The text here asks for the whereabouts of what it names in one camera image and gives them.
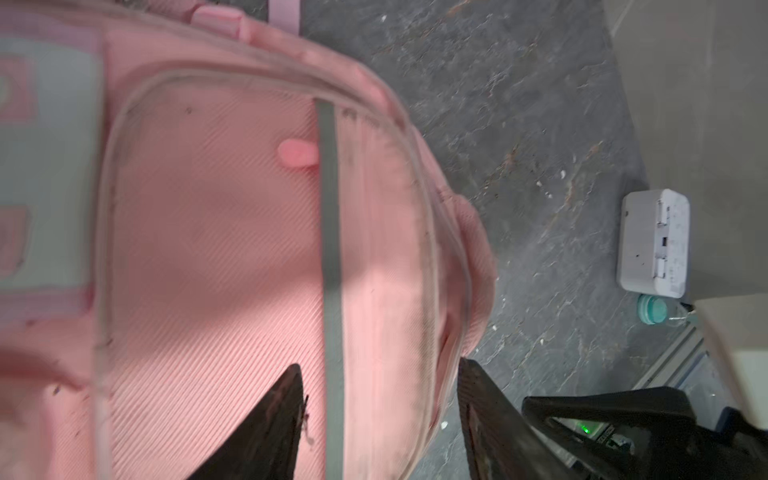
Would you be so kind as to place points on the white power strip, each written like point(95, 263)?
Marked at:
point(654, 243)

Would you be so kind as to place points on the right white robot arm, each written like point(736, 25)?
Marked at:
point(734, 330)

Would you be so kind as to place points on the pink school backpack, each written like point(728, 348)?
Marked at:
point(191, 201)

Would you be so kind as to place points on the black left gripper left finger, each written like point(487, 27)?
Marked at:
point(265, 444)

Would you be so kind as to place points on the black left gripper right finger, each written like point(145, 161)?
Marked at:
point(499, 443)

